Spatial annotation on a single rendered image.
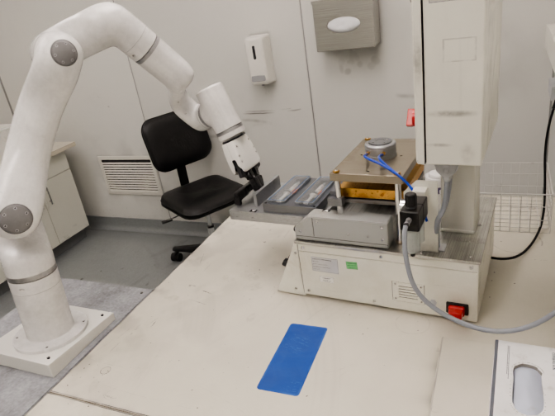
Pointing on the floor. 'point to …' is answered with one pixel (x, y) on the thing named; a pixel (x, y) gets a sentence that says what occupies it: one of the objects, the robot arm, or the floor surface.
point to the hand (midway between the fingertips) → (256, 183)
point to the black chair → (176, 155)
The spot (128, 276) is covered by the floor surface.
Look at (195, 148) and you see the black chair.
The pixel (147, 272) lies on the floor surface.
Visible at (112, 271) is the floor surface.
